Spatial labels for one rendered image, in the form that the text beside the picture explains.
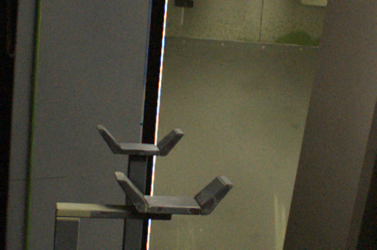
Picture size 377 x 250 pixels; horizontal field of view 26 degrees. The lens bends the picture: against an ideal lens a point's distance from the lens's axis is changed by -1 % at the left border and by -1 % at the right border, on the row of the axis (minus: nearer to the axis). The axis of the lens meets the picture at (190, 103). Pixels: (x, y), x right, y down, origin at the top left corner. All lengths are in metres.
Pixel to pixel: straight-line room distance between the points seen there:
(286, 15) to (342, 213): 1.47
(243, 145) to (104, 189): 1.79
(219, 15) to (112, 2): 1.96
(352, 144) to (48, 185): 0.79
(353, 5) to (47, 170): 0.88
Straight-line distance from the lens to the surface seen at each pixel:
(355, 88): 1.73
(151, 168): 1.15
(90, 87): 1.11
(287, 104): 3.02
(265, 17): 3.09
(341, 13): 1.83
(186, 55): 3.01
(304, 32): 3.14
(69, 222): 0.55
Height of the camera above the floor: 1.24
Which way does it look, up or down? 7 degrees down
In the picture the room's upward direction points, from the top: 5 degrees clockwise
